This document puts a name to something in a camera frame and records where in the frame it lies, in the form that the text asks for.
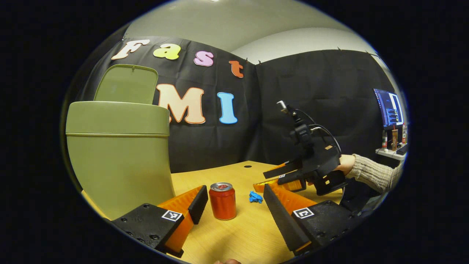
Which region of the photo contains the black backdrop cloth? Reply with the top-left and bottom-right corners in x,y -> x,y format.
62,35 -> 403,175

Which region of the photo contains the green desktop garbage bin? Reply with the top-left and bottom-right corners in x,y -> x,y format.
65,64 -> 176,220

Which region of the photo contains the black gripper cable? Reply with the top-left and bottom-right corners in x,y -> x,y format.
295,109 -> 342,154

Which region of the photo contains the computer monitor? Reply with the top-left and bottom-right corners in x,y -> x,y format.
374,88 -> 405,129

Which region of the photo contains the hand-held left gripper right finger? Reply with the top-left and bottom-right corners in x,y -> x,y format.
263,183 -> 361,256

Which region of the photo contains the white shelf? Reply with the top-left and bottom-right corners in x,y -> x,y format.
376,147 -> 408,162

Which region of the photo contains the wooden desktop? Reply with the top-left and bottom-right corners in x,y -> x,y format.
81,160 -> 385,264

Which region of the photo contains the red pop can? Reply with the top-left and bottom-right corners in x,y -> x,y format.
209,182 -> 237,220

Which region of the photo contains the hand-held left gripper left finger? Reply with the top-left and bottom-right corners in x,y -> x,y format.
111,185 -> 208,258

